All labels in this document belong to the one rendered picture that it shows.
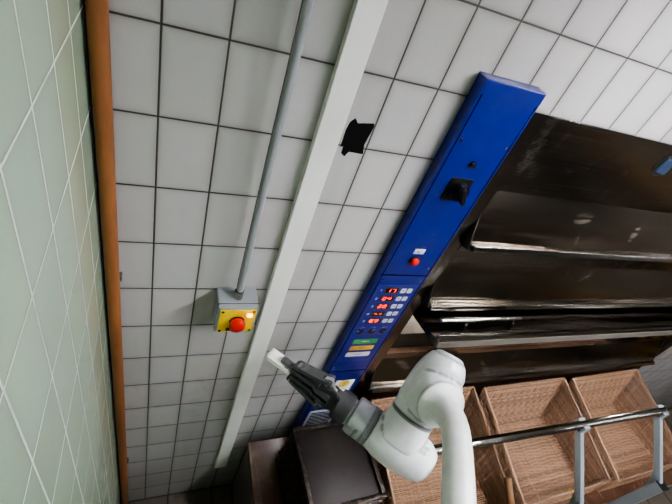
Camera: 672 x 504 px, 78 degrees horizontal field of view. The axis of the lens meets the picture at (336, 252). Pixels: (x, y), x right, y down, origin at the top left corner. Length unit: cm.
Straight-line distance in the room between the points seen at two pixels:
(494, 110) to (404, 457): 75
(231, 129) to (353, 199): 32
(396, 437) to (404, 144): 63
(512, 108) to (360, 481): 127
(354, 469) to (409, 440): 69
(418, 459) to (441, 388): 17
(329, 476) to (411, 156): 112
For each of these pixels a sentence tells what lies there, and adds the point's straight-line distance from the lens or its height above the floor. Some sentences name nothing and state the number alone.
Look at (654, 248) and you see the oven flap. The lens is 183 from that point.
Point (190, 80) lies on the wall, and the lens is 78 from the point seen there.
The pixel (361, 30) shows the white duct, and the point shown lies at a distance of 77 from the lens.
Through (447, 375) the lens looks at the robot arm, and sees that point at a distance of 95.
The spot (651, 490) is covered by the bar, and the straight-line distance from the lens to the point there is 242.
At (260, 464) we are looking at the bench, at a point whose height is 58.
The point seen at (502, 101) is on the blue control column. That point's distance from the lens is 95.
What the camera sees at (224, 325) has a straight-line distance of 111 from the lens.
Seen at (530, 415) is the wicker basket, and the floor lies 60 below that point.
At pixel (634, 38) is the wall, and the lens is 113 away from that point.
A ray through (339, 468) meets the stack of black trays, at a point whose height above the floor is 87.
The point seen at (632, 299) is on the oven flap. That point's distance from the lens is 210.
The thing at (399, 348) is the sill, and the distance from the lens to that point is 159.
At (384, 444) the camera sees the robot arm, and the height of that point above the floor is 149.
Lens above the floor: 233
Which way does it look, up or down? 39 degrees down
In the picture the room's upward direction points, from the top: 23 degrees clockwise
